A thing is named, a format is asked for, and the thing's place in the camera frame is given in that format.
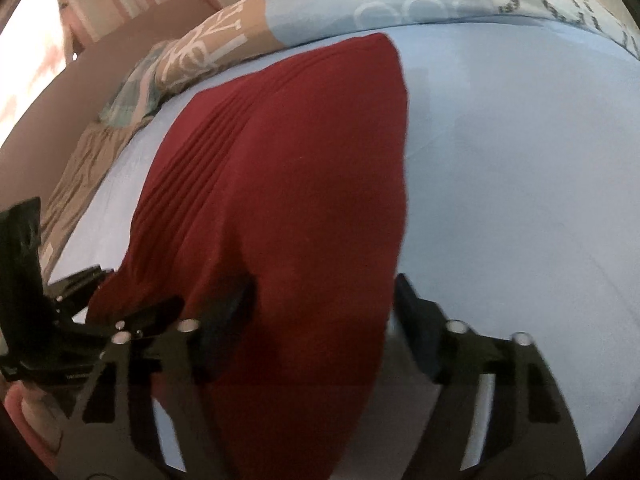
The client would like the person's left hand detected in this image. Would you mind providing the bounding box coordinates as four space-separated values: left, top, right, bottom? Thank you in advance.
2 380 68 466

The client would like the patterned blue and tan duvet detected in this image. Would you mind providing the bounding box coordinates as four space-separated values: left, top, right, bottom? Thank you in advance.
97 0 640 126

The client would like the dark red knit garment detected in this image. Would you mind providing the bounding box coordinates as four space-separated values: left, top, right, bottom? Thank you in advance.
85 32 411 480

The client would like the brown padded headboard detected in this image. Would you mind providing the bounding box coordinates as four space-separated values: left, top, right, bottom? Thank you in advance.
0 15 221 201

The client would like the brown striped blanket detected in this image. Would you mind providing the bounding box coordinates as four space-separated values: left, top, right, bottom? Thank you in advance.
37 120 156 273

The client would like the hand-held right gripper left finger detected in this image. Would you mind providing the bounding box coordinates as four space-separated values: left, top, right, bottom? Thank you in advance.
62 280 261 480

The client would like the light blue bed sheet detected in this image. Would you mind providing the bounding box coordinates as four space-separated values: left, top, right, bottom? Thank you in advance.
45 20 640 478

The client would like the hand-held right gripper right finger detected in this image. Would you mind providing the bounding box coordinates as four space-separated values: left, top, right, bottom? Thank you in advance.
394 272 583 480

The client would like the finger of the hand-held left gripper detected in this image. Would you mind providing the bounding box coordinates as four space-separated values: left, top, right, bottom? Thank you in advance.
82 296 187 342
47 265 116 308

